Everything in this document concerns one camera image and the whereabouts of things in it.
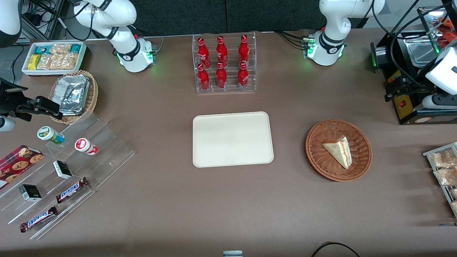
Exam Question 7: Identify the black arm base cables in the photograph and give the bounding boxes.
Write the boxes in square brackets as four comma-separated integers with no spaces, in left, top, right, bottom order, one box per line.
[274,31,309,48]

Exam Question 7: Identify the red plaid cookie box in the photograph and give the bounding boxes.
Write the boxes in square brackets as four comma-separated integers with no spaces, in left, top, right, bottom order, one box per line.
[0,145,44,190]

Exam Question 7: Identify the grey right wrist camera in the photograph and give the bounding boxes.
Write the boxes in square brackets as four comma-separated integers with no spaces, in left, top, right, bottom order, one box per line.
[0,116,17,133]

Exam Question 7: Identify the Snickers chocolate bar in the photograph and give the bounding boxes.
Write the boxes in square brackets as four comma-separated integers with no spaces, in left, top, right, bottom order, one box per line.
[55,177,90,204]
[19,206,59,233]

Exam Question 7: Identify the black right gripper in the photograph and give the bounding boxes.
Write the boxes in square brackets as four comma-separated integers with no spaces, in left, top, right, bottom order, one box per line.
[0,79,63,122]

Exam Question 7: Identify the red label white-lid jar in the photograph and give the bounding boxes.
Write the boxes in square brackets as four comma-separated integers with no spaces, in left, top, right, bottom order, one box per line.
[74,138,99,156]

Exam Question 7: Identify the stainless steel oven tray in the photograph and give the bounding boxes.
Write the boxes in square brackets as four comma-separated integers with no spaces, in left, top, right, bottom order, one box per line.
[403,35,440,69]

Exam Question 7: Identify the small black carton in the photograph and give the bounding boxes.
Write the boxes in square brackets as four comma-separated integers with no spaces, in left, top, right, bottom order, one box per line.
[19,184,42,202]
[52,160,73,180]

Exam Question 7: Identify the green label white-lid jar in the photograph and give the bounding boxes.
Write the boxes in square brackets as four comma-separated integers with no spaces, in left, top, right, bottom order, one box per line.
[37,126,66,145]

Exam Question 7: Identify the clear acrylic stepped display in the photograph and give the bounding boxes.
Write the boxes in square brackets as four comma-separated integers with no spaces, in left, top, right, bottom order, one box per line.
[0,112,136,241]

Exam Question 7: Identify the black cable loop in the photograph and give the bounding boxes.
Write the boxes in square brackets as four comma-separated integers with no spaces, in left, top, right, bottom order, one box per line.
[310,242,361,257]

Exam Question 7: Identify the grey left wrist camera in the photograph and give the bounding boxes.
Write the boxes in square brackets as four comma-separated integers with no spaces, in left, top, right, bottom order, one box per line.
[422,94,457,110]

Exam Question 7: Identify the silver foil packet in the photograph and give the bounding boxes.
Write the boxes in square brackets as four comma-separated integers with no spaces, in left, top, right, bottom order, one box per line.
[58,75,90,108]
[57,103,86,116]

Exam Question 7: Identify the brown round wicker basket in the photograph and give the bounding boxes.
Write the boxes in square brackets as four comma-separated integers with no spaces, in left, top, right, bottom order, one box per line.
[305,119,373,182]

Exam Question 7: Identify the cream plastic tray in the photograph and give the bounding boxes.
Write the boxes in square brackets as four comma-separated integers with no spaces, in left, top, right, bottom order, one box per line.
[192,111,274,168]

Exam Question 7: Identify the triangular wrapped sandwich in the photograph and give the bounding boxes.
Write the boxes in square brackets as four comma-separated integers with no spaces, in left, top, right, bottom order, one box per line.
[322,136,353,170]

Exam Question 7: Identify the black countertop oven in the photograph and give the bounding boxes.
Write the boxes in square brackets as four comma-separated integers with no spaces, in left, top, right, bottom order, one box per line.
[370,5,457,125]

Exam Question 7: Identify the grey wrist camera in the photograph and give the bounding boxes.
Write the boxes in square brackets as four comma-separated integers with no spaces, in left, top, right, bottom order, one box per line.
[0,116,17,133]
[422,94,457,110]

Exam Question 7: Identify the grey metal snack tray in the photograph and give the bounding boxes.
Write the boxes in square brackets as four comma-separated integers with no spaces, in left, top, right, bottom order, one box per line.
[422,141,457,219]

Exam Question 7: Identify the yellow snack packet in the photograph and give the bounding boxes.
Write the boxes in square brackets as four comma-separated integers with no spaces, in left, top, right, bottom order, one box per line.
[27,54,42,71]

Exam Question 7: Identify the clear acrylic bottle rack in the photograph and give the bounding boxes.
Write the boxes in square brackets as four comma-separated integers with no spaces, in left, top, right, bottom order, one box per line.
[192,31,257,94]

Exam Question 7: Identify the clear bag of crackers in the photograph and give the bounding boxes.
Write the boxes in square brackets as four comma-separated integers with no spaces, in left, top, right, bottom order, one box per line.
[50,43,72,56]
[63,53,79,70]
[37,54,52,70]
[50,54,65,70]

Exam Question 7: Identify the red cola bottle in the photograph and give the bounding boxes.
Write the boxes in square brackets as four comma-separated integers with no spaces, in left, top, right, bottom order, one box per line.
[197,64,211,91]
[237,62,249,90]
[215,62,228,89]
[238,35,250,66]
[216,36,229,68]
[197,37,211,69]

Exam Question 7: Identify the white rectangular snack bin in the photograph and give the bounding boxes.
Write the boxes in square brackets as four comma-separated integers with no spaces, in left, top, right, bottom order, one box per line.
[21,41,87,77]

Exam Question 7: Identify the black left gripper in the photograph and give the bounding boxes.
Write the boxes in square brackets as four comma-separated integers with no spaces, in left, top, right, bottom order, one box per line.
[385,76,430,103]

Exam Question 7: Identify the light tan wicker basket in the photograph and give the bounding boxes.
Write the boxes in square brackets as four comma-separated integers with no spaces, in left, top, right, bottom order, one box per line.
[48,70,99,125]

